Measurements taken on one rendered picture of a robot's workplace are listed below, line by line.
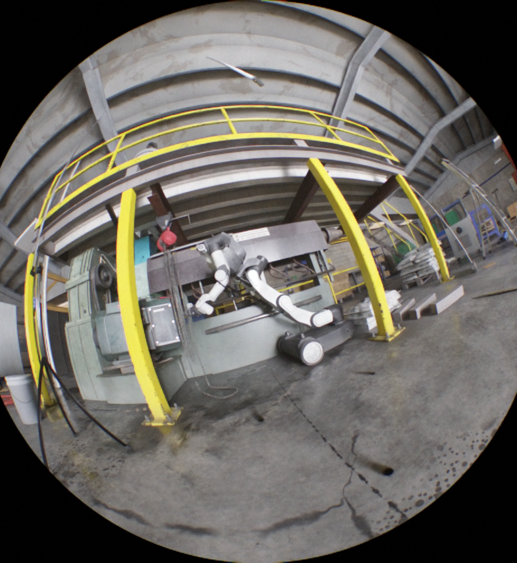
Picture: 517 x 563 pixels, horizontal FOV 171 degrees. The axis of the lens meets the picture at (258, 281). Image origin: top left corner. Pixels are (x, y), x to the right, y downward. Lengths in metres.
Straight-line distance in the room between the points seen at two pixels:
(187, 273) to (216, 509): 1.97
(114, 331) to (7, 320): 5.60
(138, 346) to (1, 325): 6.01
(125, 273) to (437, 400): 1.62
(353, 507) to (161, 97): 5.60
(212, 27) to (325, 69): 3.06
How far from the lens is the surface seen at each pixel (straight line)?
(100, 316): 1.66
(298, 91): 5.81
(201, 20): 5.21
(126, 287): 1.17
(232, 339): 1.84
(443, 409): 0.72
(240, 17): 5.31
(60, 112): 6.08
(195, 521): 0.62
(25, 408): 1.94
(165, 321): 1.49
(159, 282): 2.12
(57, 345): 6.25
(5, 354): 6.69
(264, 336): 1.87
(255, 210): 2.48
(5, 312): 6.85
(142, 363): 1.12
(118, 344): 1.59
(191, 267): 2.03
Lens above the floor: 0.50
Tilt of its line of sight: 10 degrees up
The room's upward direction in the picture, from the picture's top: 17 degrees counter-clockwise
